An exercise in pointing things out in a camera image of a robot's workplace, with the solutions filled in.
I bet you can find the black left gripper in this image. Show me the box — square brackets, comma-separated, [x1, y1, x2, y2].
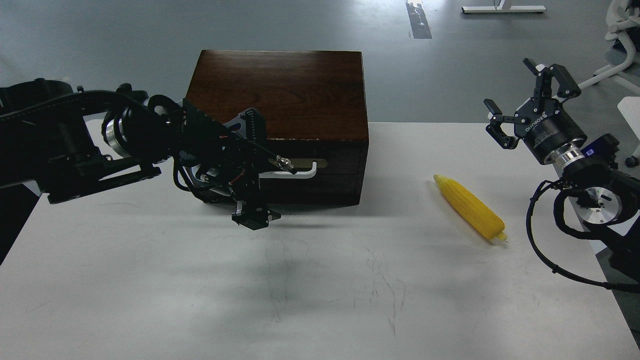
[173, 99, 298, 231]

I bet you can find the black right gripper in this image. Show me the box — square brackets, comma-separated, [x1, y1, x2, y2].
[483, 58, 587, 165]

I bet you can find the white drawer handle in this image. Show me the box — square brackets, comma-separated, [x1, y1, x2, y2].
[259, 160, 319, 180]

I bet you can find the dark wooden drawer front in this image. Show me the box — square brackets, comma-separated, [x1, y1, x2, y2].
[267, 141, 364, 174]

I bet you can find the yellow corn cob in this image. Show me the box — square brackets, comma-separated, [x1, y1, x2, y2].
[433, 174, 507, 242]

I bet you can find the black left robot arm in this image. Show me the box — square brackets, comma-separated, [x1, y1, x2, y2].
[0, 78, 297, 230]

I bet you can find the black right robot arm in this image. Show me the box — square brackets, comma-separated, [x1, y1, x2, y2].
[483, 58, 639, 294]

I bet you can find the dark wooden drawer cabinet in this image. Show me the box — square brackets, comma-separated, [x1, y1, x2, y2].
[186, 50, 370, 206]

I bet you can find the white desk foot bar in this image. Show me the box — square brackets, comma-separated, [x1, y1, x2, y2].
[461, 0, 547, 14]

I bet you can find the black floor tape strip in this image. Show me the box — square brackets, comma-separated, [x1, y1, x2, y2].
[405, 0, 433, 40]

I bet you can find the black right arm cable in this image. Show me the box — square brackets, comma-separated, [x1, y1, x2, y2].
[525, 180, 640, 293]

